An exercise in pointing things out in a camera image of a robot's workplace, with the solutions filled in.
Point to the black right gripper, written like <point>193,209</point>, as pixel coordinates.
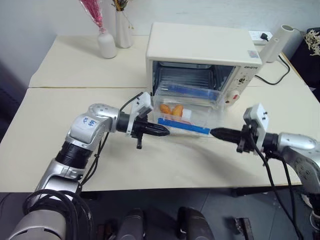
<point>247,142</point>

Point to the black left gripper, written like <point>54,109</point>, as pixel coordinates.
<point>140,128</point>

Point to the clear blue-latched food container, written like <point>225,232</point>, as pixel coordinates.
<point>200,110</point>

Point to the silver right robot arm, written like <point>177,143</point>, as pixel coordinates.
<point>297,147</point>

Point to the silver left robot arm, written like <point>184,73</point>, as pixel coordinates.
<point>82,130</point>

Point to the white food piece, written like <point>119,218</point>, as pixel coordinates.
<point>188,114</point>

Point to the red and white oven knob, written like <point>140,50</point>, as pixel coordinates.
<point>233,96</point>

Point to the white toaster oven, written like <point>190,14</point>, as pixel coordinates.
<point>200,42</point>

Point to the orange bread piece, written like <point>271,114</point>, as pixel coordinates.
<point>165,108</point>
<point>178,110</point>

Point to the dark rounded shape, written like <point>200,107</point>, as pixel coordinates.
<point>195,225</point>
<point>131,225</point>

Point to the small white round vase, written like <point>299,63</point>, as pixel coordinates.
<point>107,46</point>

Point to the black chair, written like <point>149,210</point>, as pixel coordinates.
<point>303,70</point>

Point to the white power strip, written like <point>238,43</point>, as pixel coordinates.
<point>255,37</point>

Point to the tall white ribbed vase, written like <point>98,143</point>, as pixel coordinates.
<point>123,32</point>

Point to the black power plug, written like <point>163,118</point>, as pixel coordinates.
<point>264,37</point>

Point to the white cylindrical tube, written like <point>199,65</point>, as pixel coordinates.
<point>277,42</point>

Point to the beige lace decoration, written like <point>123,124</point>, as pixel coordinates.
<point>313,42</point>

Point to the yellow dried flower bunch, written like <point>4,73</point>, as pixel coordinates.
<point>121,5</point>

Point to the pink dried flower bunch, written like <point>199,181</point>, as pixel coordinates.
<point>96,15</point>

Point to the dark blue chair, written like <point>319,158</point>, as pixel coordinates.
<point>8,100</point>

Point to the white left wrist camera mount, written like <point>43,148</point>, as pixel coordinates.
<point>143,102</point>

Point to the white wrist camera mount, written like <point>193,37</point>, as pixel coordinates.
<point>258,115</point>
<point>143,102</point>

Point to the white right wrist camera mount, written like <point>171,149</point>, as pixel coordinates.
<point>258,115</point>

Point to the black table frame bar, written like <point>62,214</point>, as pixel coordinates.
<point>262,191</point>

